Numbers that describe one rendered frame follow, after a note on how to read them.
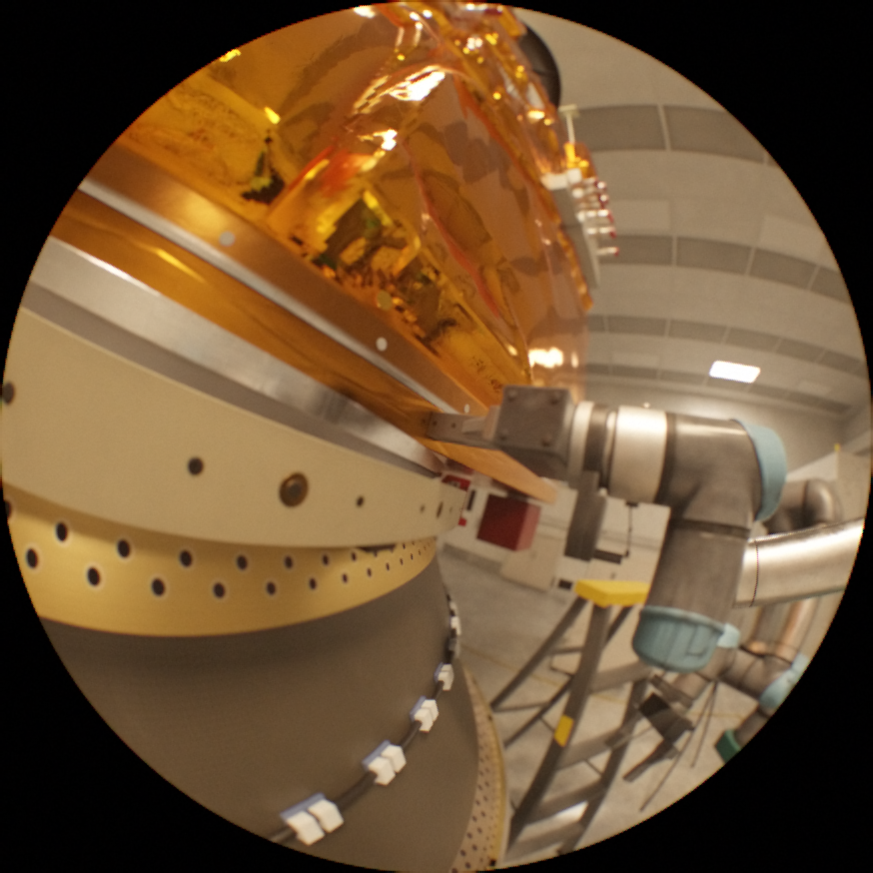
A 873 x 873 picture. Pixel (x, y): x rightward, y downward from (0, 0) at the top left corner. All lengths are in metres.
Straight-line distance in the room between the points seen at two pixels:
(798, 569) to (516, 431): 0.33
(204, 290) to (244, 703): 0.23
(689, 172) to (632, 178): 0.71
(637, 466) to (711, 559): 0.09
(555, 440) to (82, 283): 0.27
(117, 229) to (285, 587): 0.24
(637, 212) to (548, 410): 4.06
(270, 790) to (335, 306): 0.33
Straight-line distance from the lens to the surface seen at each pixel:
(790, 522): 0.85
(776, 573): 0.37
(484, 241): 0.39
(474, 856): 0.57
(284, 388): 0.16
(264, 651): 0.18
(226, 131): 0.25
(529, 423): 0.20
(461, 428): 0.29
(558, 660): 3.54
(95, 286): 0.16
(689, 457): 0.22
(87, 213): 0.24
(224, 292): 0.21
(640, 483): 0.23
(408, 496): 0.19
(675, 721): 0.65
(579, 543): 0.23
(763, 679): 0.72
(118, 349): 0.16
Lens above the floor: 1.71
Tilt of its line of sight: 9 degrees up
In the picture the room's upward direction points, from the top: 16 degrees clockwise
